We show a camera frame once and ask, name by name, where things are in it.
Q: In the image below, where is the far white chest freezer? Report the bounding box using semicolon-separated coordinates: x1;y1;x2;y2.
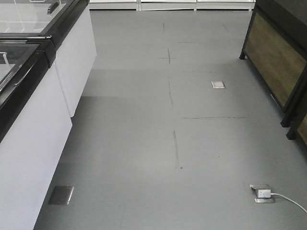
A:
0;0;96;117

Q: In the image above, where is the near white chest freezer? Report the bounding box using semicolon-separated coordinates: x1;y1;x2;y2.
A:
0;41;72;230

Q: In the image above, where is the wooden display stand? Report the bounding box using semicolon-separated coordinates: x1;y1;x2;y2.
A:
239;0;307;127
286;108;307;149

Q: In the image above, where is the white supermarket shelf unit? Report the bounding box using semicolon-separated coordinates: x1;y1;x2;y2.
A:
89;0;256;11

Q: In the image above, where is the white chest freezer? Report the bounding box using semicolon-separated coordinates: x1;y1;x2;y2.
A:
0;41;72;230
0;0;96;117

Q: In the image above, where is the small steel floor socket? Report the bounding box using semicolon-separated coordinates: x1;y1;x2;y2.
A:
211;80;226;89

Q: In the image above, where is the far wooden display stand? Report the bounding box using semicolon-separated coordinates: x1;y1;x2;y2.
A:
239;0;307;127

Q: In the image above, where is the white power cable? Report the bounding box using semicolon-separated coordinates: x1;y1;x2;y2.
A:
270;193;307;215

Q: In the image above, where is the near wooden display stand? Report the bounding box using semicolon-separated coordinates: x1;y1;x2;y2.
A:
286;108;307;149

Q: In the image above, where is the white power adapter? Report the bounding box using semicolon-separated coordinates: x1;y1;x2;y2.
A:
256;189;272;199

